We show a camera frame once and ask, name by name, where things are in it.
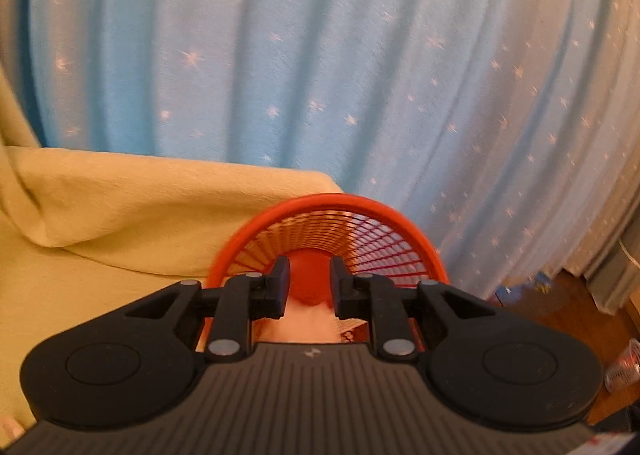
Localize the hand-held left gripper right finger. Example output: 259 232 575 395
329 256 503 362

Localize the yellow-green fleece blanket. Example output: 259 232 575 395
0 70 346 436

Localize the clear ribbed plastic cup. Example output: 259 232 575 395
604 339 640 392

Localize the blue star-print curtain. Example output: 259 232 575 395
15 0 640 301

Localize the blue printed packet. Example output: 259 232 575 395
495 272 553 308

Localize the orange plastic mesh basket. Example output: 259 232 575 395
205 193 451 356

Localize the beige curtain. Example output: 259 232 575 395
582 212 640 317

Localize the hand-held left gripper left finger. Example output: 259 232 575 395
124 255 292 362

